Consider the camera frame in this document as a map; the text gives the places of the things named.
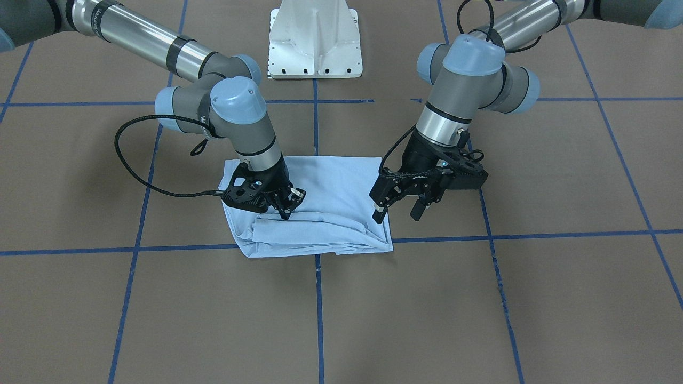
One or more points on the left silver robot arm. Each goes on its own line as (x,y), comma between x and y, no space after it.
(470,75)

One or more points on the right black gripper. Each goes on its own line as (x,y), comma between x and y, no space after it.
(275,180)

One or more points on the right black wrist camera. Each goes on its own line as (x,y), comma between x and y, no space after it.
(245,190)

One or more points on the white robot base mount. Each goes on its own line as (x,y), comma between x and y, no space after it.
(314,39)

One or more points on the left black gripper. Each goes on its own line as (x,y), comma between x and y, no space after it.
(415,158)

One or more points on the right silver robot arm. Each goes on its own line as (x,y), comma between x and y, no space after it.
(221,99)

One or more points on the light blue t-shirt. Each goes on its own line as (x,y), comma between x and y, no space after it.
(335,216)

